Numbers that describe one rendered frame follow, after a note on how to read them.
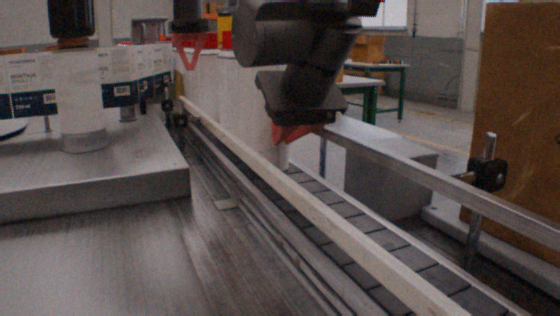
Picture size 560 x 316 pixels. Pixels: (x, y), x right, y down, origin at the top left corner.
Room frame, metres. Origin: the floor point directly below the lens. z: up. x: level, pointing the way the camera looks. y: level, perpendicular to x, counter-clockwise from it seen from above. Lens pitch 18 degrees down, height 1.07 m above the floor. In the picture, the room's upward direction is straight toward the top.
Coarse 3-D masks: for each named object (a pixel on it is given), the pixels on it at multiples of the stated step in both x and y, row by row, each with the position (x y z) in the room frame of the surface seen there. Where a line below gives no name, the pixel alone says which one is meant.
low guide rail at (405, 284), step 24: (240, 144) 0.54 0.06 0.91; (264, 168) 0.44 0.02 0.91; (288, 192) 0.38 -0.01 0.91; (312, 216) 0.33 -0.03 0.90; (336, 216) 0.30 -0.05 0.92; (336, 240) 0.29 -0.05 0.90; (360, 240) 0.26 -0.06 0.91; (360, 264) 0.25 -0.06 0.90; (384, 264) 0.23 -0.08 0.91; (408, 288) 0.20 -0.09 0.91; (432, 288) 0.19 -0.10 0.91; (432, 312) 0.18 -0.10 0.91; (456, 312) 0.17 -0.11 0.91
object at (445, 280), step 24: (216, 144) 0.67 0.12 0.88; (240, 168) 0.53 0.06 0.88; (264, 192) 0.44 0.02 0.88; (312, 192) 0.44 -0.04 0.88; (288, 216) 0.38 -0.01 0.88; (360, 216) 0.37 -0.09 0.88; (312, 240) 0.33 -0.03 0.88; (384, 240) 0.32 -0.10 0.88; (336, 264) 0.28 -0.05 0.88; (408, 264) 0.27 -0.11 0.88; (432, 264) 0.27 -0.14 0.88; (360, 288) 0.26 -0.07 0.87; (384, 288) 0.24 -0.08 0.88; (456, 288) 0.24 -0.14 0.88; (408, 312) 0.21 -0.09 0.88; (480, 312) 0.21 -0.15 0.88; (504, 312) 0.20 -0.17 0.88
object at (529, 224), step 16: (352, 144) 0.39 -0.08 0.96; (368, 144) 0.38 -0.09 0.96; (384, 160) 0.34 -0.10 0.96; (400, 160) 0.32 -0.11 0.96; (416, 176) 0.30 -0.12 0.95; (432, 176) 0.28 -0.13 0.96; (448, 176) 0.28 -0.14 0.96; (448, 192) 0.27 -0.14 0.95; (464, 192) 0.25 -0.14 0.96; (480, 192) 0.24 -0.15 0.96; (480, 208) 0.24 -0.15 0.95; (496, 208) 0.22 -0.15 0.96; (512, 208) 0.21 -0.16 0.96; (512, 224) 0.21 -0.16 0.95; (528, 224) 0.20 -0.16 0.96; (544, 224) 0.19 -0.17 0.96; (544, 240) 0.19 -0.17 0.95
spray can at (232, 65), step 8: (232, 56) 0.62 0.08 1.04; (232, 64) 0.62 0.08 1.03; (232, 72) 0.62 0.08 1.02; (232, 80) 0.62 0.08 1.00; (232, 88) 0.62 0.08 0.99; (232, 96) 0.62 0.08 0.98; (232, 104) 0.62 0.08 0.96; (232, 112) 0.62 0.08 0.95; (232, 120) 0.62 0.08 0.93; (232, 128) 0.62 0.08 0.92
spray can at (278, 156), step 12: (252, 72) 0.52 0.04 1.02; (252, 84) 0.52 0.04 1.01; (264, 108) 0.50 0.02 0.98; (264, 120) 0.50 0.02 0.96; (264, 132) 0.50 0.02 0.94; (264, 144) 0.50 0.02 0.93; (288, 144) 0.52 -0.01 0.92; (264, 156) 0.50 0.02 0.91; (276, 156) 0.50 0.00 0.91; (288, 156) 0.52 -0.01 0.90; (288, 168) 0.52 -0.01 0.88
